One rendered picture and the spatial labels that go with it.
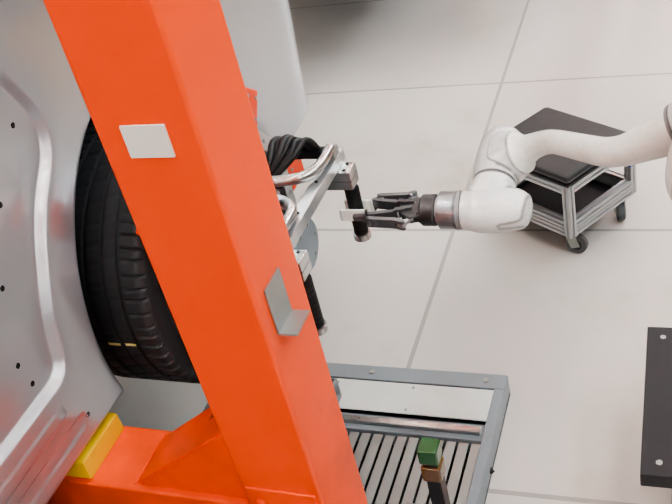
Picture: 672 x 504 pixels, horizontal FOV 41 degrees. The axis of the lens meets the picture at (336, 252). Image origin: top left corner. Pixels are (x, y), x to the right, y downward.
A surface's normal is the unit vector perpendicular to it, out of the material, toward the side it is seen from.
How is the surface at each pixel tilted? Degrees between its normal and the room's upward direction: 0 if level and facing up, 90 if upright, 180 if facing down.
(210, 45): 90
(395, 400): 0
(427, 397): 0
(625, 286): 0
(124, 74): 90
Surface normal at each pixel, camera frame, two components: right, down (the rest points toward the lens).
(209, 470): -0.31, 0.61
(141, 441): -0.21, -0.80
